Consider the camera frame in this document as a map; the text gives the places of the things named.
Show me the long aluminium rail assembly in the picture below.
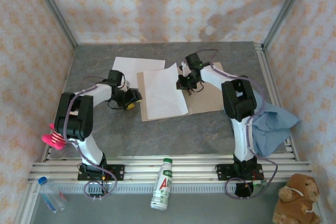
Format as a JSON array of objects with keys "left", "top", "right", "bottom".
[{"left": 27, "top": 153, "right": 312, "bottom": 184}]

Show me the blue cloth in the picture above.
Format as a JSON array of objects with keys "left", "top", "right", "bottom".
[{"left": 250, "top": 91, "right": 300, "bottom": 158}]

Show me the brown plush bear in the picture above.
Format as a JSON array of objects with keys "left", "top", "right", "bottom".
[{"left": 272, "top": 173, "right": 321, "bottom": 224}]

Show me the white paper sheet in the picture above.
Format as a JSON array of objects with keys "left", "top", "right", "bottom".
[
  {"left": 111, "top": 56, "right": 166, "bottom": 90},
  {"left": 143, "top": 62, "right": 189, "bottom": 121}
]

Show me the aluminium frame post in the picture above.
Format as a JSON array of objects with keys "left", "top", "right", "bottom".
[
  {"left": 28, "top": 0, "right": 79, "bottom": 49},
  {"left": 262, "top": 0, "right": 312, "bottom": 49}
]

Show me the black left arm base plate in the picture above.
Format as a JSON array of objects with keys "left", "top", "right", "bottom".
[{"left": 77, "top": 164, "right": 125, "bottom": 182}]

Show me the white drink bottle green cap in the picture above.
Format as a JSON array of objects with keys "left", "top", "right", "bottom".
[{"left": 150, "top": 157, "right": 173, "bottom": 211}]

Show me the black controller box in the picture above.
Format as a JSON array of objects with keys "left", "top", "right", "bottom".
[{"left": 235, "top": 182, "right": 255, "bottom": 199}]

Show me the clear bottle blue cap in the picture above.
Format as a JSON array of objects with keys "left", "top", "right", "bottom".
[{"left": 37, "top": 176, "right": 66, "bottom": 214}]

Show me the pink and white plush panda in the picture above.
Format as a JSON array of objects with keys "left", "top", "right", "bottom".
[{"left": 41, "top": 123, "right": 68, "bottom": 151}]

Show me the grey slotted cable duct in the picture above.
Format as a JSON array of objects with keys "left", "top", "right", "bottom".
[{"left": 39, "top": 183, "right": 266, "bottom": 195}]

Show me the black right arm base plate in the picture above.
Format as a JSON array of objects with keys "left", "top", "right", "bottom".
[{"left": 215, "top": 163, "right": 265, "bottom": 182}]

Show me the brown cardboard folder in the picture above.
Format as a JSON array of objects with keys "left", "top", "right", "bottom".
[{"left": 136, "top": 62, "right": 224, "bottom": 123}]

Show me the short aluminium side rail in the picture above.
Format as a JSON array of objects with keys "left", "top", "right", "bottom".
[{"left": 253, "top": 41, "right": 300, "bottom": 162}]

